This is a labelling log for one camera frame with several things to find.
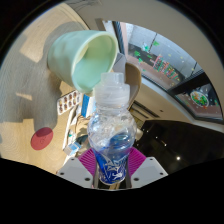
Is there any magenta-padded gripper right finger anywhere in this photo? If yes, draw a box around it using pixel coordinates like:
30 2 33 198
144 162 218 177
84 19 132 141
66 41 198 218
126 146 169 189

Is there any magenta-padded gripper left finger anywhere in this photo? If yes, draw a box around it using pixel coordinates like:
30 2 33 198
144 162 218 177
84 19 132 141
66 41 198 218
56 147 100 189

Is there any clear blue-labelled water bottle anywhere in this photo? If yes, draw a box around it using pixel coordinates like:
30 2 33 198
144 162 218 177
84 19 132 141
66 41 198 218
86 71 138 186

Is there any small blue tissue box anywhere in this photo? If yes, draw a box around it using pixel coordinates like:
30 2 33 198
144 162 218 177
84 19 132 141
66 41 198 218
63 141 82 157

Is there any flat round red coaster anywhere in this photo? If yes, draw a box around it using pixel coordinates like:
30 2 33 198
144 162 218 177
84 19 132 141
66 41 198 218
30 126 55 152

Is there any blister pack of pills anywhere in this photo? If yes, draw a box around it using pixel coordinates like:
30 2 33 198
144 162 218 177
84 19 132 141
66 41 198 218
56 89 83 116

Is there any window with holiday stickers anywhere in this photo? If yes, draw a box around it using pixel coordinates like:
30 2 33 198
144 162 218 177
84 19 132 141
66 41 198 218
102 20 224 125

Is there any pale green ceramic mug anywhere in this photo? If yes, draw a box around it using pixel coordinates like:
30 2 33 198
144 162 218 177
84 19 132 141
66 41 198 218
46 29 120 95

